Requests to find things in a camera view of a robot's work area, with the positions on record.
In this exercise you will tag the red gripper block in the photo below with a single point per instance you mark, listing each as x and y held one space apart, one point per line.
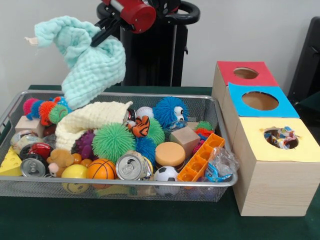
135 14

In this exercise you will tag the mint green waffle cloth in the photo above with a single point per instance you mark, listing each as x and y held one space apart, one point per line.
95 70

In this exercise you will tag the cream waffle cloth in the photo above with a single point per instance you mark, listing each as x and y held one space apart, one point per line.
85 122

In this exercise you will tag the green spiky ball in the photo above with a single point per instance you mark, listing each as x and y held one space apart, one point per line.
113 142

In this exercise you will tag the white colourful spotted cloth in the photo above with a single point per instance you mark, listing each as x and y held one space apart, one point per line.
282 137

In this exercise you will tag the clear mesh bin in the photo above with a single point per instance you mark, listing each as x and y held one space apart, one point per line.
30 187

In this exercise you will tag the wooden three-hole box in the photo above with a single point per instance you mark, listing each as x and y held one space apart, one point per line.
275 185

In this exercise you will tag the large blue spiky ball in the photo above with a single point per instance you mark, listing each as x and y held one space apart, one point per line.
167 111

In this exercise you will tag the orange tiger striped toy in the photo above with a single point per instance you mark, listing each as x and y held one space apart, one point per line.
140 127

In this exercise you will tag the small brown teddy bear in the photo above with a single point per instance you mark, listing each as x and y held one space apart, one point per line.
61 158

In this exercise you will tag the plain wooden cube block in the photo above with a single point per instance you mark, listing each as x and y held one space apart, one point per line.
185 140

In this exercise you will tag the round wooden disc toy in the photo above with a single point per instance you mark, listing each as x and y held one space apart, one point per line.
170 154

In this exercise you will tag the silver drink can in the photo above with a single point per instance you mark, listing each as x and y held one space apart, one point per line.
131 167

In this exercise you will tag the small orange basketball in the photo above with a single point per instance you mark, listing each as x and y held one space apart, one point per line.
101 170

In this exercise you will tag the yellow ball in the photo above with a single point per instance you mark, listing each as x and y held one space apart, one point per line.
75 172

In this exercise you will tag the small soccer ball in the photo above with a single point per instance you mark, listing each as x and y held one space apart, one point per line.
166 175

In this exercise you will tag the orange plastic gear toy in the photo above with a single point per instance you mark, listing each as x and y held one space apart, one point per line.
200 160

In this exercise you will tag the yellow wedge block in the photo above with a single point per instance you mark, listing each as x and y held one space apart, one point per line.
10 164

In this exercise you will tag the clear plastic packet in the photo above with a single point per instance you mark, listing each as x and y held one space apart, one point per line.
222 165

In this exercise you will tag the black panel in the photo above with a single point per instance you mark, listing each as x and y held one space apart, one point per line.
307 65

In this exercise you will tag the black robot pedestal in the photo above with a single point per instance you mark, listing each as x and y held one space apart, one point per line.
150 60

